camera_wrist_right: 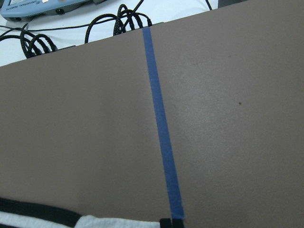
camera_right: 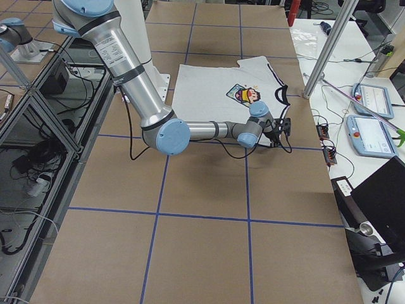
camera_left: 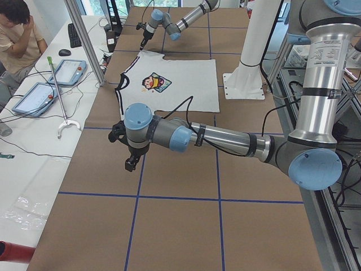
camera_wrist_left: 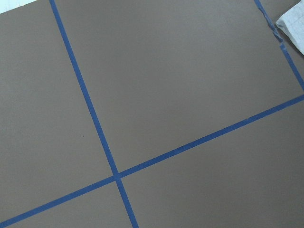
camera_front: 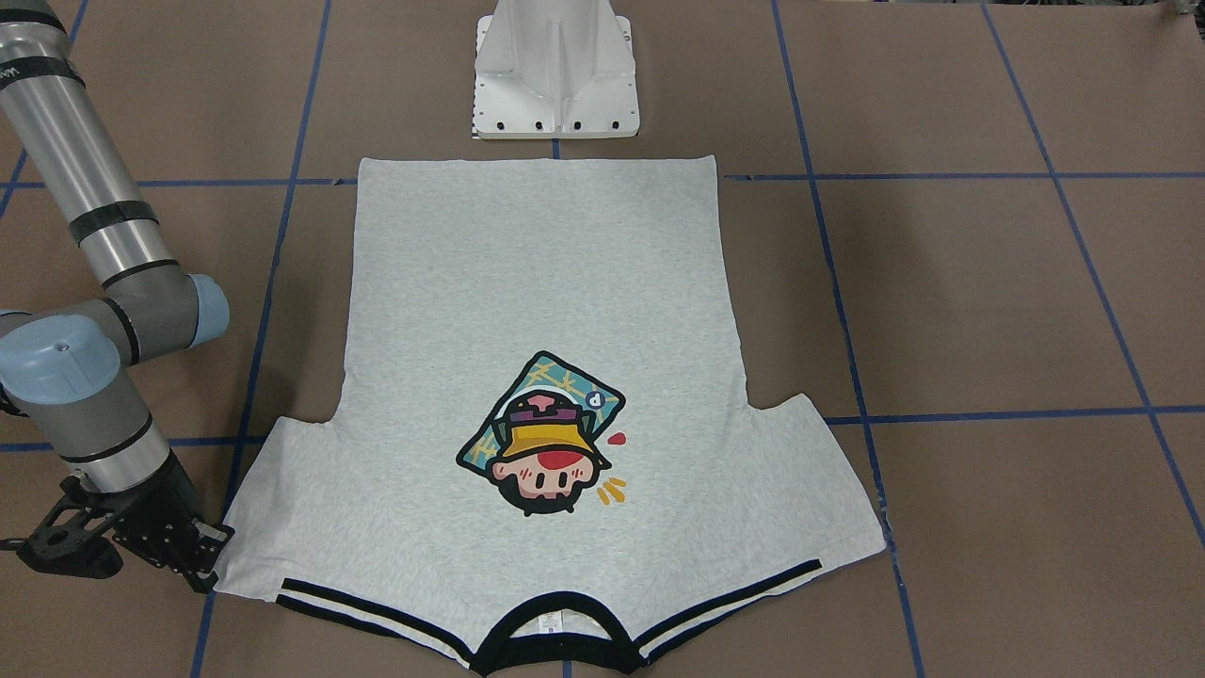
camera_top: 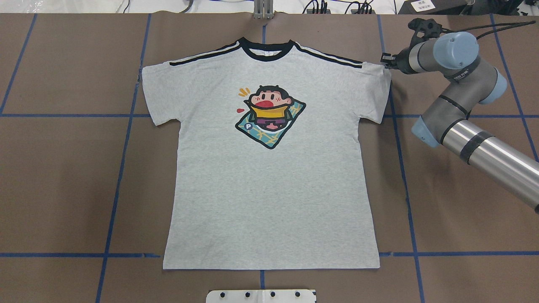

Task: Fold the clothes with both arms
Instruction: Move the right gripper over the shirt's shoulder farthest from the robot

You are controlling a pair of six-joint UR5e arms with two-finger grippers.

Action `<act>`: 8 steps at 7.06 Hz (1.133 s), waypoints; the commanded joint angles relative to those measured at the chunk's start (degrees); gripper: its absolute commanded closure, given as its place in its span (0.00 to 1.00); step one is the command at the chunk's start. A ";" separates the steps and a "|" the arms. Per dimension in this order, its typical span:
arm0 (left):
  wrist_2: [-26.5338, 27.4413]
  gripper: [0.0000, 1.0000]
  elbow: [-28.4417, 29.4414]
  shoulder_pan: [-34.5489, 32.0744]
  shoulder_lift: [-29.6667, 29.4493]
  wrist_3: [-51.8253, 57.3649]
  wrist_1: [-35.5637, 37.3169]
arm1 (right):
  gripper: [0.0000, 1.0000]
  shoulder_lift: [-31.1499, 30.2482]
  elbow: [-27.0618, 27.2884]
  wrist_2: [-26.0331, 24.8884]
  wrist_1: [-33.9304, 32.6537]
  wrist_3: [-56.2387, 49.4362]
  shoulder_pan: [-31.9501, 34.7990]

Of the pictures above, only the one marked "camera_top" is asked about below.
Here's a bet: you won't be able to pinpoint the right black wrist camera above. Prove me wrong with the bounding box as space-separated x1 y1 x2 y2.
408 18 443 47

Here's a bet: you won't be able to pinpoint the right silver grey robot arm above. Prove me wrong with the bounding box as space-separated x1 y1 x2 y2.
381 32 539 213

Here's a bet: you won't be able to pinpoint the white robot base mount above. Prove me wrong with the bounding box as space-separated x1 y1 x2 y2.
205 289 317 303

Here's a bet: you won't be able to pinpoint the black box with label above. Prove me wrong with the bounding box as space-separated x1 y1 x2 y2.
397 0 473 15

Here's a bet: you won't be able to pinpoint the black plugs and cables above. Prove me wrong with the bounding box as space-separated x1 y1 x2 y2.
303 0 376 15

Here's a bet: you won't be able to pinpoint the grey metal camera post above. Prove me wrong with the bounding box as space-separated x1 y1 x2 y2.
253 0 275 19

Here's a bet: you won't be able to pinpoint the right black braided cable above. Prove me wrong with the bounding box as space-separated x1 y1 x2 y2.
441 20 537 35

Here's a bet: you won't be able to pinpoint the grey cartoon print t-shirt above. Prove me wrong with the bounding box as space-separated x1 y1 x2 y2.
141 38 391 270

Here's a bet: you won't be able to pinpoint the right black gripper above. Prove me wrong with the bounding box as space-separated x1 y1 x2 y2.
380 48 414 74

